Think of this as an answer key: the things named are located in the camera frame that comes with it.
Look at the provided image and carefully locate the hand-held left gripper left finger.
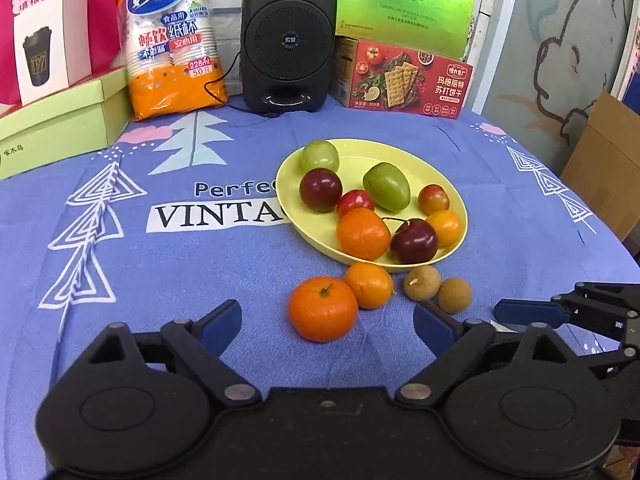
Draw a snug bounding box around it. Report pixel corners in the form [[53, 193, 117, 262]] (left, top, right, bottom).
[[57, 300, 262, 408]]

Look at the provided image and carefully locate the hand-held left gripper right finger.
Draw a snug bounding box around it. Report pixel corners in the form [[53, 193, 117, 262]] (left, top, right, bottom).
[[395, 303, 596, 407]]

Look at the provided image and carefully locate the yellow plastic plate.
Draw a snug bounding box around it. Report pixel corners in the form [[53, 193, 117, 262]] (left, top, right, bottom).
[[275, 138, 469, 274]]

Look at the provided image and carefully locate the pale green plum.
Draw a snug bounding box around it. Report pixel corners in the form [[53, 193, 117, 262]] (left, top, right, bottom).
[[300, 140, 341, 175]]

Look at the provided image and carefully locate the open cardboard box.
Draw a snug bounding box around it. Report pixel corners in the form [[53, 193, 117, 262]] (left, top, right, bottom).
[[560, 91, 640, 256]]

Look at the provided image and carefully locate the orange mandarin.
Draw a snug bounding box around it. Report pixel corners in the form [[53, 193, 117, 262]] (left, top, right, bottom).
[[336, 207, 392, 262], [343, 261, 396, 310]]

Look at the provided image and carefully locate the red and yellow plum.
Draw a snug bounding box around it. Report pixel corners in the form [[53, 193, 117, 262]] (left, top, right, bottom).
[[417, 184, 451, 215]]

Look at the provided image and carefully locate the black speaker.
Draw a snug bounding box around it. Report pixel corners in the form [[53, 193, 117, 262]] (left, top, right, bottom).
[[240, 0, 338, 114]]

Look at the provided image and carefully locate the dark purple plum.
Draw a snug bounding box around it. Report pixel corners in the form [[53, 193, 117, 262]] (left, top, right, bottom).
[[299, 168, 344, 213], [390, 218, 439, 265]]

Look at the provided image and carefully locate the pink paper bag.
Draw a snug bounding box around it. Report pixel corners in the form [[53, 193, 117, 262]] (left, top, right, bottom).
[[0, 0, 128, 106]]

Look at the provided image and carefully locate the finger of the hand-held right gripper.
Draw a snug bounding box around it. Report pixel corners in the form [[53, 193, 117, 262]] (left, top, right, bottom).
[[492, 281, 640, 347], [575, 345, 640, 378]]

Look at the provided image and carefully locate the orange paper cup pack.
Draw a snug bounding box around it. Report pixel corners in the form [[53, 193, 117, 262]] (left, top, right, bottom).
[[116, 0, 228, 122]]

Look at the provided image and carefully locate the red cracker box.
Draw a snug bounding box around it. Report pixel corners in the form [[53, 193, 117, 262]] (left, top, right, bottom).
[[331, 36, 474, 121]]

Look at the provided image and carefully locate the white coffee cup box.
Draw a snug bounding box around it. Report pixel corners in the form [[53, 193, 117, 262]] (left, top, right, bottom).
[[13, 0, 93, 107]]

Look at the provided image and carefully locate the large mandarin with stem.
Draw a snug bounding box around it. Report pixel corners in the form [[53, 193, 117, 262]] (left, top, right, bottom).
[[287, 276, 360, 344]]

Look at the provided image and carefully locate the light green shoe box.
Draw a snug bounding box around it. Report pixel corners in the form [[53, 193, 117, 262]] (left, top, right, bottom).
[[0, 66, 133, 181]]

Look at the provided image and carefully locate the black speaker cable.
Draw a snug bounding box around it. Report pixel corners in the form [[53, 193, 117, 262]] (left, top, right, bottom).
[[204, 55, 281, 119]]

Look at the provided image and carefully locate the small yellowish orange kumquat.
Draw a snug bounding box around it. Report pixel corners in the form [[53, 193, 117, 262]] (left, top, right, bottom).
[[425, 209, 463, 247]]

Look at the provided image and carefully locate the brown longan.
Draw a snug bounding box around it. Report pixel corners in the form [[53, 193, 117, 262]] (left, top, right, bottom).
[[403, 264, 443, 302], [438, 277, 473, 315]]

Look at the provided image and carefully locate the blue printed tablecloth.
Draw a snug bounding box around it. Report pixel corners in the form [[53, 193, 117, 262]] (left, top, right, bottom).
[[0, 100, 640, 411]]

